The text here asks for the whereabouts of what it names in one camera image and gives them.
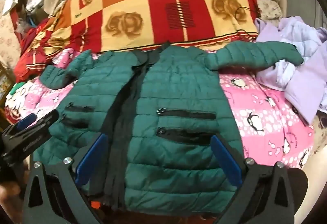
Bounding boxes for grey padded headboard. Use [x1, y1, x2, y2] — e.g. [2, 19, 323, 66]
[285, 0, 327, 30]

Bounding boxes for black cable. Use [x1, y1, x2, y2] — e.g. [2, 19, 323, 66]
[234, 5, 261, 38]

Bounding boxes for pink penguin bedsheet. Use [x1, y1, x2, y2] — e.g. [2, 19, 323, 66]
[4, 47, 316, 171]

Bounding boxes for lilac jacket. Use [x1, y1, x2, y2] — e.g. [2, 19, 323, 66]
[254, 16, 327, 125]

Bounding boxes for clear plastic bag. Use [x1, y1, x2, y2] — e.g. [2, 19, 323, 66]
[24, 0, 48, 13]

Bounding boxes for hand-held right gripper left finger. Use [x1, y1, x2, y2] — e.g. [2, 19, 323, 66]
[22, 133, 109, 224]

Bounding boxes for green puffer jacket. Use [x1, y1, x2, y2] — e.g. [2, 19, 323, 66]
[33, 41, 304, 210]

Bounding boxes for red patterned cloth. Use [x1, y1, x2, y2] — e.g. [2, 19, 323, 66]
[14, 19, 55, 82]

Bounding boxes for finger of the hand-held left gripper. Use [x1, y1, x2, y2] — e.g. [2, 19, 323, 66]
[27, 110, 60, 137]
[14, 112, 38, 130]

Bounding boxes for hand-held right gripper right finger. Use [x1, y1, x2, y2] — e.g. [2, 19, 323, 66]
[211, 134, 299, 224]

